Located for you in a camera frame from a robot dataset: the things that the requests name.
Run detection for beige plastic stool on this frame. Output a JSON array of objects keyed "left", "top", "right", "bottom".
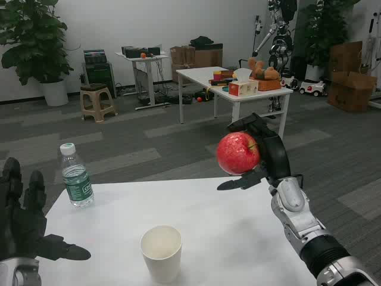
[{"left": 79, "top": 83, "right": 118, "bottom": 124}]

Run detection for orange woven basket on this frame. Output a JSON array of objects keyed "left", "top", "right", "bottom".
[{"left": 257, "top": 77, "right": 282, "bottom": 92}]

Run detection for white standing desk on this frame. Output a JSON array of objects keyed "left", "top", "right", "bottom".
[{"left": 115, "top": 51, "right": 172, "bottom": 111}]

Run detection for white paper cup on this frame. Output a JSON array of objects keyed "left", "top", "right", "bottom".
[{"left": 139, "top": 225, "right": 183, "bottom": 284}]

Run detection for silver black humanoid robot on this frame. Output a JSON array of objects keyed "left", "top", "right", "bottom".
[{"left": 252, "top": 0, "right": 298, "bottom": 113}]

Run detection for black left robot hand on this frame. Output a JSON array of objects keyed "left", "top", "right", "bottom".
[{"left": 0, "top": 157, "right": 92, "bottom": 262}]

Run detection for brown cardboard boxes stack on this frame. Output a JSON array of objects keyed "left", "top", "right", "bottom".
[{"left": 170, "top": 43, "right": 224, "bottom": 85}]

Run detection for clear plastic water bottle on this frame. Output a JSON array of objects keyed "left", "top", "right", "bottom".
[{"left": 59, "top": 142, "right": 95, "bottom": 210}]

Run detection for black electronic boxes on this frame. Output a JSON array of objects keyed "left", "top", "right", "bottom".
[{"left": 121, "top": 45, "right": 162, "bottom": 59}]

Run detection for white metal stand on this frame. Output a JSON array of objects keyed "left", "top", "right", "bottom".
[{"left": 365, "top": 11, "right": 381, "bottom": 110}]

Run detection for black equipment rack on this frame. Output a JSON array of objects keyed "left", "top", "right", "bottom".
[{"left": 81, "top": 49, "right": 117, "bottom": 98}]

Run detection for brown teddy bear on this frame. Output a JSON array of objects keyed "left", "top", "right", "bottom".
[{"left": 247, "top": 57, "right": 281, "bottom": 81}]

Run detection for upright brown cardboard box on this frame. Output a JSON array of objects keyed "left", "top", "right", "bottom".
[{"left": 328, "top": 41, "right": 363, "bottom": 74}]

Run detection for red apple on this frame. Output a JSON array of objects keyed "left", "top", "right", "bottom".
[{"left": 216, "top": 131, "right": 262, "bottom": 176}]

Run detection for tall green plant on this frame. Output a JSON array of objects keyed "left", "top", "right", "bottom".
[{"left": 293, "top": 0, "right": 352, "bottom": 68}]

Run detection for white plant pot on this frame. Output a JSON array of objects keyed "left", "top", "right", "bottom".
[
  {"left": 304, "top": 63, "right": 326, "bottom": 82},
  {"left": 40, "top": 79, "right": 70, "bottom": 107}
]

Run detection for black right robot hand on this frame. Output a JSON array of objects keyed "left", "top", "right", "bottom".
[{"left": 217, "top": 113, "right": 292, "bottom": 192}]

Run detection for white toy car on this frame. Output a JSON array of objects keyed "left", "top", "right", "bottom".
[
  {"left": 298, "top": 78, "right": 327, "bottom": 97},
  {"left": 280, "top": 75, "right": 300, "bottom": 91}
]

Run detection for orange tissue box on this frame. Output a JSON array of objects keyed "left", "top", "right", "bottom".
[{"left": 228, "top": 67, "right": 260, "bottom": 97}]

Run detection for white rectangular table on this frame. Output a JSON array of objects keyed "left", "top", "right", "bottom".
[{"left": 176, "top": 66, "right": 294, "bottom": 139}]

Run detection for open brown cardboard box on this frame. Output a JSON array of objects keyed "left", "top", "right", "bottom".
[{"left": 327, "top": 70, "right": 378, "bottom": 113}]

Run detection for black bag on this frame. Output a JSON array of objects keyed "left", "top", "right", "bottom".
[{"left": 189, "top": 35, "right": 216, "bottom": 50}]

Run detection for large leafy green plant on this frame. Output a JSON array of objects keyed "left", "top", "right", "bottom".
[{"left": 0, "top": 0, "right": 75, "bottom": 86}]

